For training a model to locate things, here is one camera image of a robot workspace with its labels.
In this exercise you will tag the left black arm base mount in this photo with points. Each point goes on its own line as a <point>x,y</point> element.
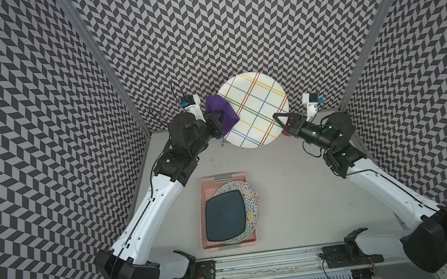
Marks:
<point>181,265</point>

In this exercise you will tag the white plaid striped plate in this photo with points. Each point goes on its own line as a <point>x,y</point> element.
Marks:
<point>255,98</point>

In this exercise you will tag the colourful speckled round plate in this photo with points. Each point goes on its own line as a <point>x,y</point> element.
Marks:
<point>252,207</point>

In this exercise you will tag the dark teal square plate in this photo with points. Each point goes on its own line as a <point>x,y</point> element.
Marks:
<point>225,216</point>

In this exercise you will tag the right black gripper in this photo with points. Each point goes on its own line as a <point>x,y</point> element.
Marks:
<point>295,123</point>

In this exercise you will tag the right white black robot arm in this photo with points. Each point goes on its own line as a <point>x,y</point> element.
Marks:
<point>423,241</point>

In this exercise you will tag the aluminium front rail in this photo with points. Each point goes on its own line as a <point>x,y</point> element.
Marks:
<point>290,260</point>

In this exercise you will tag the purple cloth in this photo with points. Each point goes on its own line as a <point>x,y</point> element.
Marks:
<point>217,106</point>

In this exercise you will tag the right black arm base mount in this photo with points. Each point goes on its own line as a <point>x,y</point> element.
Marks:
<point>348,253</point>

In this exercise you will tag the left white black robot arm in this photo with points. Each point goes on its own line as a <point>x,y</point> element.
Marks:
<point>129,257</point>

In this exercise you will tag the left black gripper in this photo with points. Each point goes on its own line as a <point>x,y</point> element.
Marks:
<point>214,122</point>

